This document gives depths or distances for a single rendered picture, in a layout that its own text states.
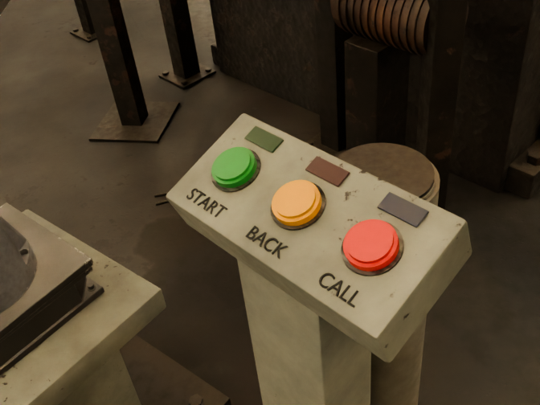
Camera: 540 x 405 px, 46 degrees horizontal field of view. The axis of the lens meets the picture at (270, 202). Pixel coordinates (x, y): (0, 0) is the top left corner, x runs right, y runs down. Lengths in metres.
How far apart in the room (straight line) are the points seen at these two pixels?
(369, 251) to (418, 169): 0.24
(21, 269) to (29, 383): 0.14
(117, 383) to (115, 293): 0.18
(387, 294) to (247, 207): 0.14
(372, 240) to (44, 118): 1.60
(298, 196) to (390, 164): 0.20
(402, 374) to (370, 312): 0.40
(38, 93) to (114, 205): 0.69
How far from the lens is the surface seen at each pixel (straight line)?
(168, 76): 2.02
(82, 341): 0.86
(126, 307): 0.87
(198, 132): 1.73
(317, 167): 0.52
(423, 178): 0.66
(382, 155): 0.69
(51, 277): 0.86
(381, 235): 0.46
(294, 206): 0.49
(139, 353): 1.18
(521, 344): 1.20
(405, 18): 1.07
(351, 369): 0.61
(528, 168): 1.46
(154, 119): 1.81
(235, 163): 0.54
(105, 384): 1.00
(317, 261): 0.47
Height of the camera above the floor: 0.92
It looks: 40 degrees down
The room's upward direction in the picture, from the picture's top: 7 degrees counter-clockwise
